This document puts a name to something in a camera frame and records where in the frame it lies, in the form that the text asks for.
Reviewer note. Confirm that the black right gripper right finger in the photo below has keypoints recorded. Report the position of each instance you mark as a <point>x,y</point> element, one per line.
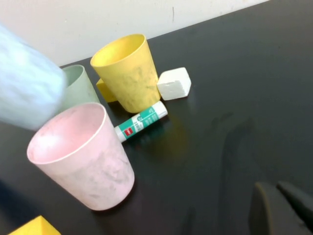
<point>302,205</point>

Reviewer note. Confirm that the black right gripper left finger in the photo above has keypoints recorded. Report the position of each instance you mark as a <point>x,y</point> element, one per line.
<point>271,215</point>

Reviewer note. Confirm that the yellow plastic cup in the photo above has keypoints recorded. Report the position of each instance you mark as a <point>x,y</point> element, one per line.
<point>132,80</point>

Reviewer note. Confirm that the green plastic cup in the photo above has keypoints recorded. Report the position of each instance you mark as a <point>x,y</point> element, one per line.
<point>82,88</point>

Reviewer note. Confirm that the blue plastic cup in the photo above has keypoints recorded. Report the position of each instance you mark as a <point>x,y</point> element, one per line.
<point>27,80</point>

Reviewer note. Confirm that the green white glue stick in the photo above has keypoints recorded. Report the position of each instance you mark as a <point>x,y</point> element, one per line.
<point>141,121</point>

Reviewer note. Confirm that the white foam block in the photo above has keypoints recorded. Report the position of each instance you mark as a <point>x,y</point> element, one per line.
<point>173,84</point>

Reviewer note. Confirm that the pink plastic cup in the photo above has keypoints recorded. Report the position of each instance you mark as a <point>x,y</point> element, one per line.
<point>97,176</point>

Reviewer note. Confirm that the yellow block with notched edge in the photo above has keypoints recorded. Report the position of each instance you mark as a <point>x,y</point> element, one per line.
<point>105,90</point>

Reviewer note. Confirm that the yellow foam block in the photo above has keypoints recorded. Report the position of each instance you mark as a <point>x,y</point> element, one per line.
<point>36,227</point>

